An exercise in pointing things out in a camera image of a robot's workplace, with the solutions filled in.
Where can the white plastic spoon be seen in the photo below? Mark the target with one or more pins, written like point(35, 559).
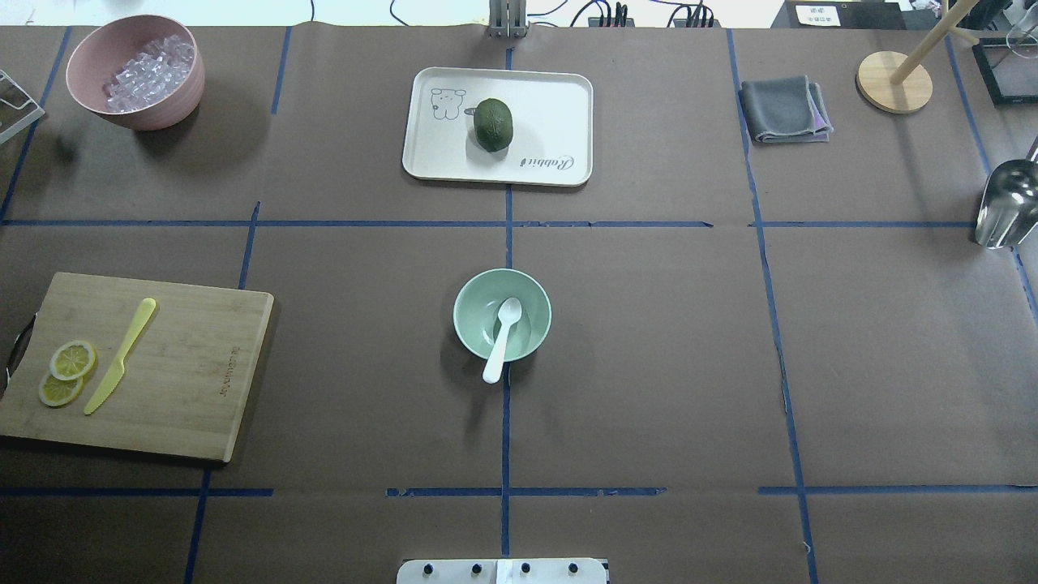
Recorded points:
point(509, 313)

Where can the green bowl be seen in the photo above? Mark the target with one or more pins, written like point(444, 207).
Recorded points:
point(475, 313)

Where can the pink bowl with ice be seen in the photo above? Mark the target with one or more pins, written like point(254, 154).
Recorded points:
point(141, 72)

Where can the cream rabbit tray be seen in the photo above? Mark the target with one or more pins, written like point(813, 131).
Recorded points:
point(553, 116)

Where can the green lime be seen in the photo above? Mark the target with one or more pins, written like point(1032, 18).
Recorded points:
point(493, 124)

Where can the black power strip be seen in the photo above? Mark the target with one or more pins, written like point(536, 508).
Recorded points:
point(692, 15)
point(612, 14)

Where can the folded grey cloth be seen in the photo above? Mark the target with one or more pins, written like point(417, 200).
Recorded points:
point(785, 111)

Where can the wooden cutting board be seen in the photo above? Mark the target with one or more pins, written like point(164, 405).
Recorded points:
point(188, 375)

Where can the black box with label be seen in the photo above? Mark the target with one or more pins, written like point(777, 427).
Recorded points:
point(878, 15)

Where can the wooden mug tree stand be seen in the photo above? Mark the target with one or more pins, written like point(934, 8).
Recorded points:
point(898, 83)

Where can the yellow plastic knife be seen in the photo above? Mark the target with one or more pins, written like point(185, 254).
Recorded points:
point(117, 368)

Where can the metal scoop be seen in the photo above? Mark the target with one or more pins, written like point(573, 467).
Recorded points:
point(1008, 209)

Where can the black glass rack tray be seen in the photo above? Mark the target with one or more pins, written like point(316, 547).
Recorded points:
point(1008, 67)

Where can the aluminium frame post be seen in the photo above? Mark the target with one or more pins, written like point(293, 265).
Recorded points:
point(508, 19)

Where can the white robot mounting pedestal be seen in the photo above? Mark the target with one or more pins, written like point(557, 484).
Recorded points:
point(505, 570)

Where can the wire cup rack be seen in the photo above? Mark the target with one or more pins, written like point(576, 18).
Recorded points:
point(18, 109)

